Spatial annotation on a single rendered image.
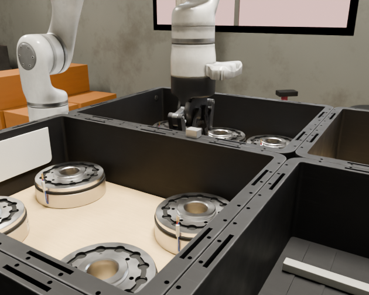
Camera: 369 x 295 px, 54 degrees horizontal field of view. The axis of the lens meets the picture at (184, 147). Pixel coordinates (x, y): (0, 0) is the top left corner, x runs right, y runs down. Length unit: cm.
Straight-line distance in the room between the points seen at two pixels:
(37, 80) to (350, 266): 70
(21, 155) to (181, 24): 32
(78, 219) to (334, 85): 234
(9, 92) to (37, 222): 278
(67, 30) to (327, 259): 70
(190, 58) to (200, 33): 4
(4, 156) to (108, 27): 329
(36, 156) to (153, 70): 288
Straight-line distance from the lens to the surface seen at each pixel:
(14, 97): 331
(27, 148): 62
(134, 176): 58
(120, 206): 54
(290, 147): 49
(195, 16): 58
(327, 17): 268
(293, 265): 42
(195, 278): 25
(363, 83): 265
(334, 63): 268
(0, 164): 60
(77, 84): 371
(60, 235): 50
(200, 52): 58
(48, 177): 58
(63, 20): 89
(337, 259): 47
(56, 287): 26
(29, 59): 88
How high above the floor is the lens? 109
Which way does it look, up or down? 20 degrees down
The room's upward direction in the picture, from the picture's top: straight up
